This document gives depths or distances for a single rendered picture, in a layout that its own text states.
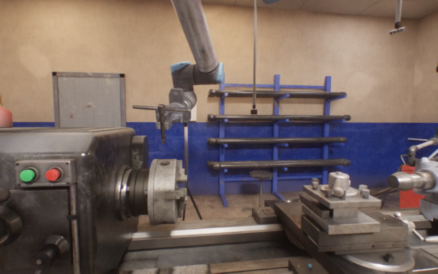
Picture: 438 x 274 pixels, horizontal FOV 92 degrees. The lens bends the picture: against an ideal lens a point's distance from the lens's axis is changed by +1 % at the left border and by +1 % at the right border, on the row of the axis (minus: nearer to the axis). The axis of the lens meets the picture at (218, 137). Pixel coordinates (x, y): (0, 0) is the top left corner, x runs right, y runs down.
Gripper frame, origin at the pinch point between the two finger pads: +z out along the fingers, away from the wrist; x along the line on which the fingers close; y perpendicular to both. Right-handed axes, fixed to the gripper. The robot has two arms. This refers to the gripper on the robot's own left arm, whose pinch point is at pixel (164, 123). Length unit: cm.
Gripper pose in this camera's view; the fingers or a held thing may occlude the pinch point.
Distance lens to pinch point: 78.3
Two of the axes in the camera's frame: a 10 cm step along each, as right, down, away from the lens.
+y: -0.4, 9.0, 4.4
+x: -9.9, -0.9, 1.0
